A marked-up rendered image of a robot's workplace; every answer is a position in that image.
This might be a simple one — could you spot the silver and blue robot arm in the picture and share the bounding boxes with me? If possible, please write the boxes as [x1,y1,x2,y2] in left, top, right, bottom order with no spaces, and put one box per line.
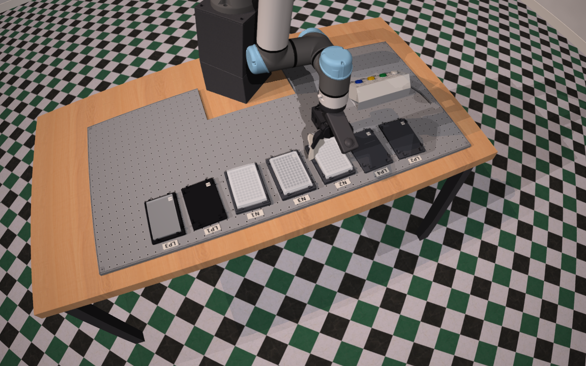
[210,0,359,154]

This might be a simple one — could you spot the beige operator button panel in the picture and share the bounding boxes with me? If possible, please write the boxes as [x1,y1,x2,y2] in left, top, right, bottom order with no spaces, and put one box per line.
[348,71,431,110]

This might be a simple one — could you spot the white label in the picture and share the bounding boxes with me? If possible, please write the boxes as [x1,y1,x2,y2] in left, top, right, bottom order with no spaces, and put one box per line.
[335,179,351,189]
[408,156,422,164]
[204,224,221,235]
[293,195,310,205]
[247,209,264,219]
[162,240,179,250]
[374,167,389,177]

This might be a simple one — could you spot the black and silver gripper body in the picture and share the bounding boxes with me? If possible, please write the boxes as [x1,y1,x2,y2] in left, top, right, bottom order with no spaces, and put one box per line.
[311,101,346,139]

